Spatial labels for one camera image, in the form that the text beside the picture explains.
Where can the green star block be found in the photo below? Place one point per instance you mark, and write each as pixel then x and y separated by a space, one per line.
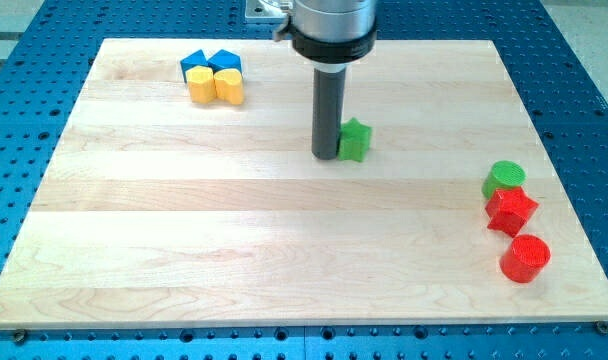
pixel 355 140

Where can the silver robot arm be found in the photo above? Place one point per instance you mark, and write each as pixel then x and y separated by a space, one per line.
pixel 329 33

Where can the red star block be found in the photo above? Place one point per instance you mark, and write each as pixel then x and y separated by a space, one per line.
pixel 509 210

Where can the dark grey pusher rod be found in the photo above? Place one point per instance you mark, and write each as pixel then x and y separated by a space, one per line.
pixel 328 98

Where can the yellow heart block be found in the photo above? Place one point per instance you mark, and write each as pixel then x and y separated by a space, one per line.
pixel 229 86

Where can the light wooden board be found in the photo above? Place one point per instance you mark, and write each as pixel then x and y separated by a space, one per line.
pixel 156 211

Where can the blue pentagon block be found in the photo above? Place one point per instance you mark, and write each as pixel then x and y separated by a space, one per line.
pixel 223 60

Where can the blue cube block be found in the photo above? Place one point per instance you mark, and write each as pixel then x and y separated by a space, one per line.
pixel 197 58

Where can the green cylinder block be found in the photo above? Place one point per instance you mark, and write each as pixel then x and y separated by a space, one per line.
pixel 503 174

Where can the red cylinder block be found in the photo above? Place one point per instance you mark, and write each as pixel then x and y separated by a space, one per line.
pixel 524 259

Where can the left board clamp screw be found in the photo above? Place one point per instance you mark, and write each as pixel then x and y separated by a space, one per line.
pixel 19 336

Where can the board clamp screw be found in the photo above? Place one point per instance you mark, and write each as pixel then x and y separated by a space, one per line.
pixel 19 336
pixel 601 327

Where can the right board clamp screw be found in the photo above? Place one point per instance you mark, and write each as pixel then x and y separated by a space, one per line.
pixel 601 327

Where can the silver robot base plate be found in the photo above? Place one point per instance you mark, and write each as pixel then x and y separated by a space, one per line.
pixel 265 11

